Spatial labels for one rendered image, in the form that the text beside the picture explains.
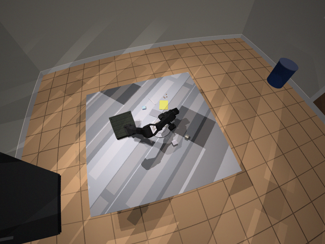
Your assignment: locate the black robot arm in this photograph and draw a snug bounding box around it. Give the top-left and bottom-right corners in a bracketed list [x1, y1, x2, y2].
[124, 108, 179, 138]

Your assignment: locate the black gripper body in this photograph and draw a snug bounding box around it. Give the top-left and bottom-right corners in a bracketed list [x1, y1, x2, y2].
[158, 114, 176, 131]

